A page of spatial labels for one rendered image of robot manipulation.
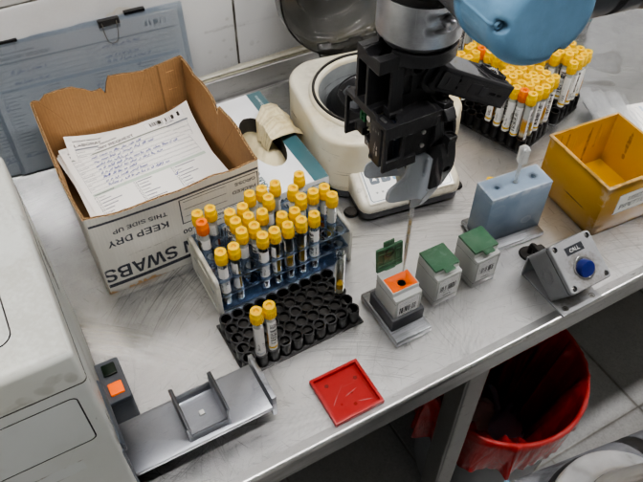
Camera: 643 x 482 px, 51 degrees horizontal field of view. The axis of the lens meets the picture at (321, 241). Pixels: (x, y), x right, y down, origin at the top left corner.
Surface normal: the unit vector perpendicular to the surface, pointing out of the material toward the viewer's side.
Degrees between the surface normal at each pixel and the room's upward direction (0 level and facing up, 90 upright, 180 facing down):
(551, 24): 90
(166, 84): 88
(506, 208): 90
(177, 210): 93
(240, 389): 0
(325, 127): 0
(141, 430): 0
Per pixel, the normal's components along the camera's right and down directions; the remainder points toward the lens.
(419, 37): -0.11, 0.74
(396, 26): -0.59, 0.59
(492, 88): 0.49, 0.65
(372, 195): 0.15, -0.30
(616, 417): 0.00, -0.66
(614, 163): -0.90, 0.32
